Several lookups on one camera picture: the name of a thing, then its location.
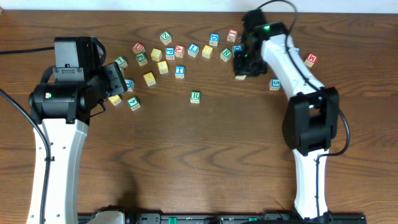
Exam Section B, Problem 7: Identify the yellow o block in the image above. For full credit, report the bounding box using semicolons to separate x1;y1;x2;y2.
202;45;213;58
235;75;246;80

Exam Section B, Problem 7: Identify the green r block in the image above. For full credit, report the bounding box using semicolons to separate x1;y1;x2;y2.
190;91;201;104
220;47;233;62

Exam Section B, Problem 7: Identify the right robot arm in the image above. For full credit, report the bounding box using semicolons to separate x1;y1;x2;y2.
233;9;339;221

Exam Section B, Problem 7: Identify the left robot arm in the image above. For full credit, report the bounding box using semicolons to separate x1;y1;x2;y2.
27;36;127;223

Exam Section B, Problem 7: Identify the blue D block lower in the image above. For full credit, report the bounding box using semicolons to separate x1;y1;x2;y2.
233;45;243;53

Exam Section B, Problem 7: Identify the blue d block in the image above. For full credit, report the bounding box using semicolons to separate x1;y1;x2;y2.
209;33;220;47
233;45;243;53

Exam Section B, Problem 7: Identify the blue 5 block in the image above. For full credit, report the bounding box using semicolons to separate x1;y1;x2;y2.
269;78;281;91

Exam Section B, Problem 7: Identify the red I block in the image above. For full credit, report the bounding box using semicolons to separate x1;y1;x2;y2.
227;29;238;43

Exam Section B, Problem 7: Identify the blue D block top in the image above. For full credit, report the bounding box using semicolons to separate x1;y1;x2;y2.
209;33;220;47

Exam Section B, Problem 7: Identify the green 7 block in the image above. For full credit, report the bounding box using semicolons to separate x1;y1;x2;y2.
114;56;128;68

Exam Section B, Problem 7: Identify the yellow block far left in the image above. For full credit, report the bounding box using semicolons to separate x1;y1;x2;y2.
108;95;122;106

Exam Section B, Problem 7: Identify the blue L block left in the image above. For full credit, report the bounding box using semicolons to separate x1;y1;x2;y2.
124;78;134;92

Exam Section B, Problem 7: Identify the blue l block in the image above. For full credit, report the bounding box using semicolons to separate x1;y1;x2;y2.
187;43;200;57
124;78;134;92

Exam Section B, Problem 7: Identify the red M block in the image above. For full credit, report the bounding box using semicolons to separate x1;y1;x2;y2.
304;54;318;68

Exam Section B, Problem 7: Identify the red U block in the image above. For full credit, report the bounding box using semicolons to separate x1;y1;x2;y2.
132;42;145;54

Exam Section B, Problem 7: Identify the green J block left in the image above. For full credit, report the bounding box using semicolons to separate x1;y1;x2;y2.
136;52;148;66

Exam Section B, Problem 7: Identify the green 4 block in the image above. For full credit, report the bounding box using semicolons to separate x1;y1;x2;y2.
127;96;141;111

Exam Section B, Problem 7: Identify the blue T block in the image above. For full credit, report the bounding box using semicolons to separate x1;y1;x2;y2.
175;65;185;78

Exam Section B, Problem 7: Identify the red A block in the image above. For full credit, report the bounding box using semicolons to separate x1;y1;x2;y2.
175;45;185;58

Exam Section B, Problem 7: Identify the yellow block centre left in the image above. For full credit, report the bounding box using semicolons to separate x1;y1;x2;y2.
143;72;156;86

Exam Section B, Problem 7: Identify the yellow block upper left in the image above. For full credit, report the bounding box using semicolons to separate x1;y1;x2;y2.
150;48;162;62

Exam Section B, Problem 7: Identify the blue P block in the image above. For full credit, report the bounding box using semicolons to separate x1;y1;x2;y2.
165;47;175;60

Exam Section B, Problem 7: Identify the yellow S block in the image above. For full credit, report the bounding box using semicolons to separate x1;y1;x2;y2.
157;61;169;74

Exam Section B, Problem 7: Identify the green Z block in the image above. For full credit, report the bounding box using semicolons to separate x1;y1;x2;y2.
160;31;172;45

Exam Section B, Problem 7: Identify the left black cable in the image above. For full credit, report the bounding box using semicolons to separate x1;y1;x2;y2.
0;46;55;224

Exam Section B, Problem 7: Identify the black cable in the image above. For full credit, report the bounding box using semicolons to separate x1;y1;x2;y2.
0;46;55;224
256;0;351;218

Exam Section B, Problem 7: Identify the right black cable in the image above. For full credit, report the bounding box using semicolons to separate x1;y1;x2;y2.
256;0;351;218

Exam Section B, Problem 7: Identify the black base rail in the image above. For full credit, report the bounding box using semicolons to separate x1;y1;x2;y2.
78;207;367;224

